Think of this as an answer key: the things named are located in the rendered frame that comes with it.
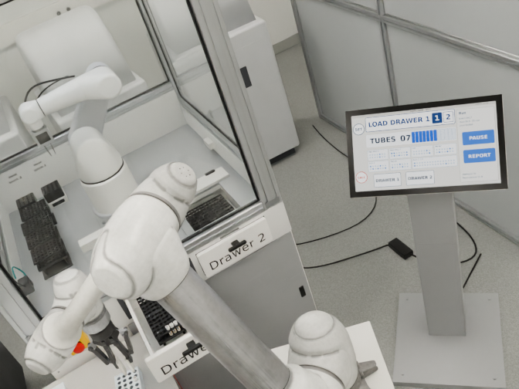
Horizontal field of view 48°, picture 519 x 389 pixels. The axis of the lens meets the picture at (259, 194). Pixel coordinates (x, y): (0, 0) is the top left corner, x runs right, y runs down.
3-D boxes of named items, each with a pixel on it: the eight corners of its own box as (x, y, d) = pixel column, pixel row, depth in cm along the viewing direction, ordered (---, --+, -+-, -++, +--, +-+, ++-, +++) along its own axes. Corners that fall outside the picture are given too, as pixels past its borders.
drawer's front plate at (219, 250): (273, 239, 223) (266, 218, 216) (207, 278, 216) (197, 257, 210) (271, 237, 224) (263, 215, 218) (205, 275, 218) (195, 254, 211)
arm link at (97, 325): (73, 307, 174) (83, 319, 177) (75, 328, 166) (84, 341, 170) (102, 295, 175) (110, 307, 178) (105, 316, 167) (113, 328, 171)
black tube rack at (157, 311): (209, 323, 196) (203, 310, 192) (162, 350, 192) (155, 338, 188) (186, 285, 213) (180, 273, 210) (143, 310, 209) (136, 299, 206)
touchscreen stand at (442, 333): (506, 392, 237) (499, 201, 177) (393, 385, 253) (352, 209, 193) (498, 297, 273) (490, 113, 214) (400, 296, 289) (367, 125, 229)
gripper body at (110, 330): (110, 309, 177) (122, 328, 183) (83, 320, 176) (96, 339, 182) (112, 326, 171) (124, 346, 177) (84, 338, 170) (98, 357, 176)
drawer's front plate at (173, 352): (237, 335, 191) (227, 313, 184) (158, 383, 184) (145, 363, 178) (235, 332, 192) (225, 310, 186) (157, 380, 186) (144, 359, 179)
